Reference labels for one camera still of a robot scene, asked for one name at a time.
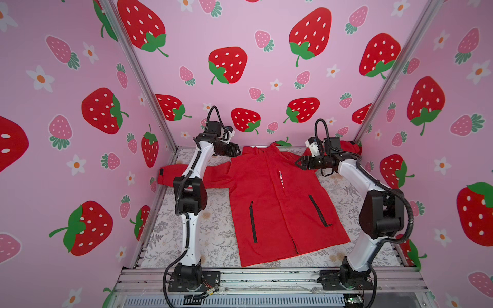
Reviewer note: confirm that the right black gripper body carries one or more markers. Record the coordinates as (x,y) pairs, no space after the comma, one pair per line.
(308,162)

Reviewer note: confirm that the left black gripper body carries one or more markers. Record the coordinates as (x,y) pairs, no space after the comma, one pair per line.
(222,149)

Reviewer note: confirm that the red zip-up jacket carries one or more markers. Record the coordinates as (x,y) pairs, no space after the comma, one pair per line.
(279,211)

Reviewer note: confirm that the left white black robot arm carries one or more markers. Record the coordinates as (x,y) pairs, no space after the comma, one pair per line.
(191,199)

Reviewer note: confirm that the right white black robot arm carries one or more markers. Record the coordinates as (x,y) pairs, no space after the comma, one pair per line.
(386,217)

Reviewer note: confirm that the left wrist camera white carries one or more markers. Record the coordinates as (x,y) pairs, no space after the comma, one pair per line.
(228,133)

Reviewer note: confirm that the left aluminium corner post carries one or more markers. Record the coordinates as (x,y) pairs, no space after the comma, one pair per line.
(128,49)

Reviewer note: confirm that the aluminium corner post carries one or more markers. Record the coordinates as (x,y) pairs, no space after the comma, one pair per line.
(128,49)
(420,28)

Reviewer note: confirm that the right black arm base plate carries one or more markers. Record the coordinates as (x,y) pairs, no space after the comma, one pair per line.
(332,280)

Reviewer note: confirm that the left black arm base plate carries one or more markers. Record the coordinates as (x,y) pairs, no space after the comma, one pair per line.
(196,283)

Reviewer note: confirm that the aluminium front rail frame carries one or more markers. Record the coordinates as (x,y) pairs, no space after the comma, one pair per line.
(276,287)

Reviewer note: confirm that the right aluminium corner post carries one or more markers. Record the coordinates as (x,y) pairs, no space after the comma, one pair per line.
(420,28)

